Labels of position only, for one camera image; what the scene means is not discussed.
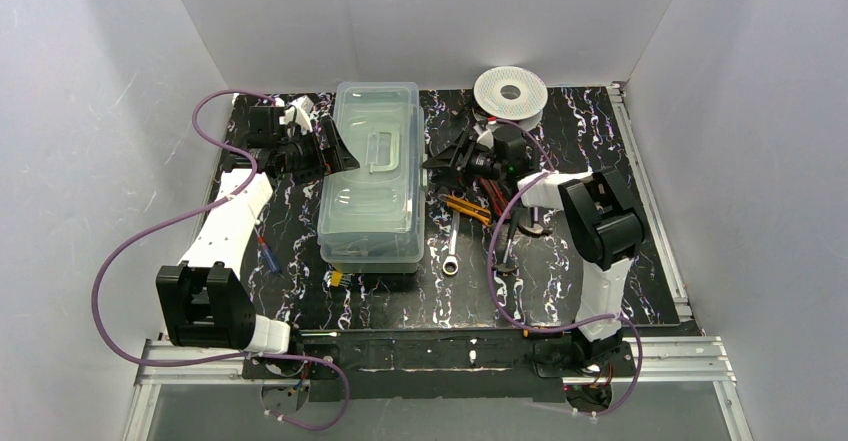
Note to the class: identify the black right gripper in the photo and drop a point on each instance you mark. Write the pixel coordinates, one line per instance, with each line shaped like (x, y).
(460, 162)

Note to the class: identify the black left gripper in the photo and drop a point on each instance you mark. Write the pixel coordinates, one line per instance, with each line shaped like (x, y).
(324, 153)

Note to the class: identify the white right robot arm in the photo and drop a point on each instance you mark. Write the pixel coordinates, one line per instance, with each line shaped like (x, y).
(606, 226)

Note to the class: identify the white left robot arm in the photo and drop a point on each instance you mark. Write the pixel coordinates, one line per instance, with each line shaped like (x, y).
(203, 301)

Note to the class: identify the red black utility knife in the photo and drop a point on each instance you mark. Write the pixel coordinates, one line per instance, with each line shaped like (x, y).
(495, 196)

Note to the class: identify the white filament spool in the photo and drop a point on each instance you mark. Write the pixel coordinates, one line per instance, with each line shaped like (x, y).
(510, 93)

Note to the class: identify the orange utility knife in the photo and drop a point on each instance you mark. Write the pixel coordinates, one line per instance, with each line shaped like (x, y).
(467, 208)

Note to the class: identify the silver combination wrench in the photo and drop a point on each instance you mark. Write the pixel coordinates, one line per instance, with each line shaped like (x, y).
(450, 262)

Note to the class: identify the small yellow bit holder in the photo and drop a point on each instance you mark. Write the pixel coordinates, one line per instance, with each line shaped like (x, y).
(338, 279)

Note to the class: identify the yellow black screwdriver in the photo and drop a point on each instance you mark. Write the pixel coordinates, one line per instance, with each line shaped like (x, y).
(538, 333)

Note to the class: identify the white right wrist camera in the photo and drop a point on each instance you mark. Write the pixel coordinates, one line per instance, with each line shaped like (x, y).
(485, 135)

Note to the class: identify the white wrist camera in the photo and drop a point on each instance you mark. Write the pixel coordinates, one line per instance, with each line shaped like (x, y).
(485, 135)
(298, 113)

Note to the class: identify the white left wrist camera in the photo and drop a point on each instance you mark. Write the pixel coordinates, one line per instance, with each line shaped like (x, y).
(298, 113)

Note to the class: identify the green handled screwdriver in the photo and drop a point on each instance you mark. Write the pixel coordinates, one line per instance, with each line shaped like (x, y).
(507, 242)

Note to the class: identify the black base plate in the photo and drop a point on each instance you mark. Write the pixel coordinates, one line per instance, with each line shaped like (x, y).
(431, 364)

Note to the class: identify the aluminium frame rail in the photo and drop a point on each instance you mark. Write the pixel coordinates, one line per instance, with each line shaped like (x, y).
(686, 391)

